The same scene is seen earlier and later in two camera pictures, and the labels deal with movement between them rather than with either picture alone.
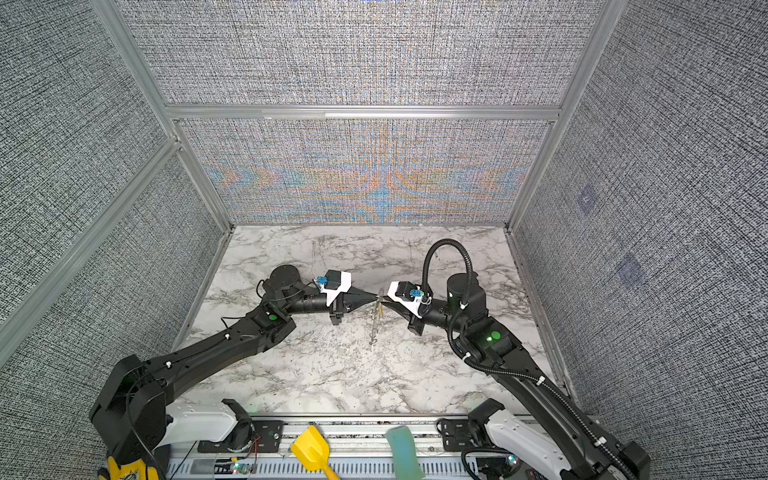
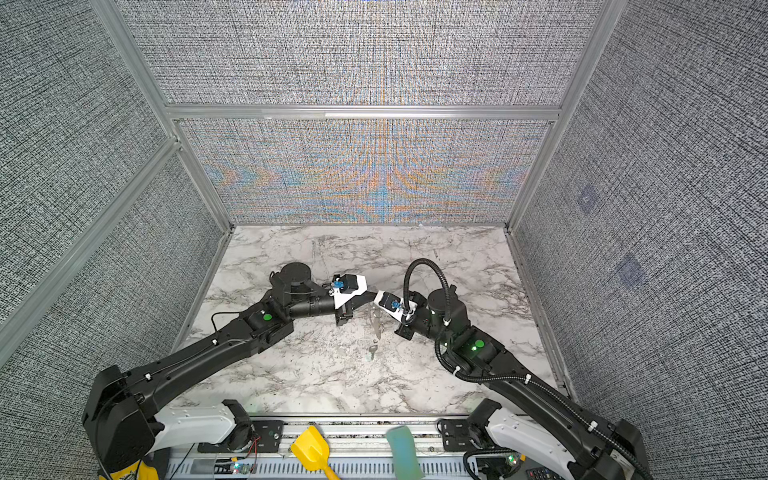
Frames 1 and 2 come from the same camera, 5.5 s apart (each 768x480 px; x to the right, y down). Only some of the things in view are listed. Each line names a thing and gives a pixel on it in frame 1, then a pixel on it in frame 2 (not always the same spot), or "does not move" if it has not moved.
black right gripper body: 437,318 to 405,332
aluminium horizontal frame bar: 260,113 does not move
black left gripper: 352,300 does not move
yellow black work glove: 116,473 does not move
